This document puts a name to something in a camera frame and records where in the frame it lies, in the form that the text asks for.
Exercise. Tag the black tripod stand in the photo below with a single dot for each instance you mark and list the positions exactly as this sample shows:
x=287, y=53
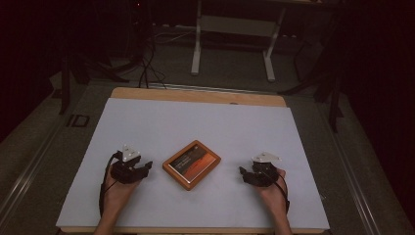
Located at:
x=326, y=81
x=84, y=70

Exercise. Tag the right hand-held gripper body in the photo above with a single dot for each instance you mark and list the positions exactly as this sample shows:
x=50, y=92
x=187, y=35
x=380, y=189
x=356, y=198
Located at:
x=267, y=173

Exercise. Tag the person's right hand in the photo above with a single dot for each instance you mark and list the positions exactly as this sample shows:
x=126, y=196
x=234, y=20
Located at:
x=273, y=196

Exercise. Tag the black rectangular floor bracket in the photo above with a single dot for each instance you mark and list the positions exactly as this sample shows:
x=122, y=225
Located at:
x=78, y=120

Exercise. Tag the metal floor rail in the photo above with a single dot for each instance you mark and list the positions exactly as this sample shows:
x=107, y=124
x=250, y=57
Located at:
x=354, y=176
x=26, y=169

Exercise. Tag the white table mat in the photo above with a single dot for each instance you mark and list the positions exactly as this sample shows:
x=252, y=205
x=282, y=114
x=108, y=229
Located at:
x=195, y=124

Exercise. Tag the person's left hand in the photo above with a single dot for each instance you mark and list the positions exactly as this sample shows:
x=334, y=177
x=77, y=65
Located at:
x=119, y=194

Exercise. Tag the white metal stand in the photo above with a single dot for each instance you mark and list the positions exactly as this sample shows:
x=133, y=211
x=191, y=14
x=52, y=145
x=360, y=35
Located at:
x=235, y=27

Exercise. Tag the wooden table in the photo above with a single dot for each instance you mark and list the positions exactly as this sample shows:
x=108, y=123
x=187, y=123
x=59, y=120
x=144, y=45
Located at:
x=195, y=96

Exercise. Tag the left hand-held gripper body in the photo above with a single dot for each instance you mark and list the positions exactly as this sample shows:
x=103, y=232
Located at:
x=125, y=171

